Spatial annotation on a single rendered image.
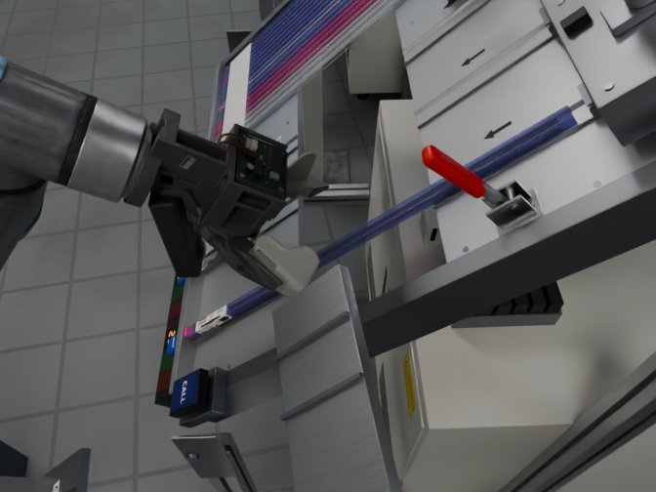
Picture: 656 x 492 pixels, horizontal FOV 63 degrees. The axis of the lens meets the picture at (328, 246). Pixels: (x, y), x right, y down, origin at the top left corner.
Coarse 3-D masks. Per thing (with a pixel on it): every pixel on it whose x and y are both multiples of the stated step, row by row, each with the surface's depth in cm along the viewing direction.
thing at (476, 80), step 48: (432, 0) 64; (480, 0) 57; (528, 0) 52; (432, 48) 60; (480, 48) 54; (528, 48) 49; (432, 96) 56; (480, 96) 51; (528, 96) 47; (576, 96) 43; (432, 144) 53; (480, 144) 48; (576, 144) 41; (576, 192) 40; (480, 240) 44
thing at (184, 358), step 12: (216, 72) 102; (216, 84) 99; (216, 96) 97; (216, 108) 95; (216, 120) 93; (204, 240) 78; (204, 264) 76; (192, 288) 73; (192, 300) 72; (192, 312) 71; (180, 324) 69; (192, 324) 70; (180, 336) 68; (180, 348) 67; (192, 348) 68; (180, 360) 66; (192, 360) 67; (180, 372) 65
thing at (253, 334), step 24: (264, 120) 83; (288, 120) 77; (288, 144) 74; (288, 216) 66; (288, 240) 64; (216, 264) 74; (216, 288) 71; (240, 288) 67; (264, 312) 61; (216, 336) 66; (240, 336) 62; (264, 336) 59; (216, 360) 64; (240, 360) 60
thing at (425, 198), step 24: (552, 120) 43; (576, 120) 42; (504, 144) 45; (528, 144) 44; (480, 168) 46; (432, 192) 48; (384, 216) 52; (408, 216) 50; (336, 240) 55; (360, 240) 53; (264, 288) 61; (240, 312) 64; (192, 336) 68
